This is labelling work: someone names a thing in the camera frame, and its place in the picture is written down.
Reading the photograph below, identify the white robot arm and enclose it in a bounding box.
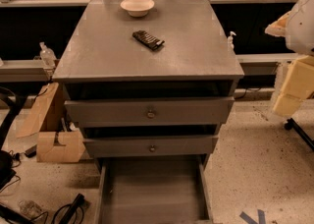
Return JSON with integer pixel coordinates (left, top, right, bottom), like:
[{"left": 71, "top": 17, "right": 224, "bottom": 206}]
[{"left": 265, "top": 0, "right": 314, "bottom": 117}]

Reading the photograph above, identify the black chair base left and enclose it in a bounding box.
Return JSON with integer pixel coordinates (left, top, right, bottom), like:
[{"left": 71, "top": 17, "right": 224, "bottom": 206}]
[{"left": 0, "top": 85, "right": 28, "bottom": 190}]

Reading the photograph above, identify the blue tape mark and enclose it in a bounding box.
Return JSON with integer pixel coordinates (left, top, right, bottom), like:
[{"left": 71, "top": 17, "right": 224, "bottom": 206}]
[{"left": 238, "top": 209, "right": 267, "bottom": 224}]

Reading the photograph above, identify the white pump bottle right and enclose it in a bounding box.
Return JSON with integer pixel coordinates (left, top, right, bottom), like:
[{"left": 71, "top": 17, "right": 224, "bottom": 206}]
[{"left": 227, "top": 31, "right": 236, "bottom": 49}]

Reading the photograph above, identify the black stand leg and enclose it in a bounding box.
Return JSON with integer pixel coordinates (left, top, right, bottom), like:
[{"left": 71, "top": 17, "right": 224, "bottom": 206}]
[{"left": 284, "top": 118, "right": 314, "bottom": 151}]

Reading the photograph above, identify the clear sanitizer bottle left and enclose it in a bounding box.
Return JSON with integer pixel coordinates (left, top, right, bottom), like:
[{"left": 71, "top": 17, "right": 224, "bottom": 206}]
[{"left": 39, "top": 42, "right": 57, "bottom": 68}]

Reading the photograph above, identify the grey bottom drawer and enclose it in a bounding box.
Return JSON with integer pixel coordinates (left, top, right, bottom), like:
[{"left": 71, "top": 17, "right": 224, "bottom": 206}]
[{"left": 94, "top": 155, "right": 214, "bottom": 224}]

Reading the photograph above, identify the dark chocolate rxbar wrapper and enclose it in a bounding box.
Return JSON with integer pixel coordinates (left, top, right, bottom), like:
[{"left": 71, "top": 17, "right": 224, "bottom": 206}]
[{"left": 132, "top": 30, "right": 164, "bottom": 50}]

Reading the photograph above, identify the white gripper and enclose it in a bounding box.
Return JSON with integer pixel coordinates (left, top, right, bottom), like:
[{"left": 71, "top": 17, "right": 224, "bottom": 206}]
[{"left": 265, "top": 12, "right": 314, "bottom": 117}]

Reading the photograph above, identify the grey top drawer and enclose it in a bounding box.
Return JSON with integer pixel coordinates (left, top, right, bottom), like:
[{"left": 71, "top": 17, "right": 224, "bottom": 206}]
[{"left": 65, "top": 97, "right": 234, "bottom": 128}]

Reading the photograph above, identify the black power strip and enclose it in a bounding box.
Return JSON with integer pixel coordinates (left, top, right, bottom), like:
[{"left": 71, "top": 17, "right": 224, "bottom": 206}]
[{"left": 59, "top": 194, "right": 84, "bottom": 224}]

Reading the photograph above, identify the grey drawer cabinet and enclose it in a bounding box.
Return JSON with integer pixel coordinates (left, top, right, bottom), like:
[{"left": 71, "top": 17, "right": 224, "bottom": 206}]
[{"left": 52, "top": 0, "right": 245, "bottom": 224}]

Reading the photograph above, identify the grey middle drawer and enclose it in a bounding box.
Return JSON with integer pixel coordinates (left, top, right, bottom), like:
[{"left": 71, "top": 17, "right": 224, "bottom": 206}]
[{"left": 83, "top": 136, "right": 218, "bottom": 158}]

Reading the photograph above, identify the grey drawer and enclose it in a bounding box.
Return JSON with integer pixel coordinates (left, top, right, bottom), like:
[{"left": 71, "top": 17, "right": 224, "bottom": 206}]
[
  {"left": 65, "top": 97, "right": 234, "bottom": 128},
  {"left": 83, "top": 136, "right": 218, "bottom": 158},
  {"left": 94, "top": 155, "right": 214, "bottom": 224}
]

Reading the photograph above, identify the white bowl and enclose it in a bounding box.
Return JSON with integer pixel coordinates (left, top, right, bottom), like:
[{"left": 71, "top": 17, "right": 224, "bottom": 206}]
[{"left": 120, "top": 0, "right": 155, "bottom": 18}]

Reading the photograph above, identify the brown cardboard box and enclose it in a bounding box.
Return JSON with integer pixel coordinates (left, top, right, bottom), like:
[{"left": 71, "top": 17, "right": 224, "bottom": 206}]
[{"left": 16, "top": 83, "right": 85, "bottom": 163}]

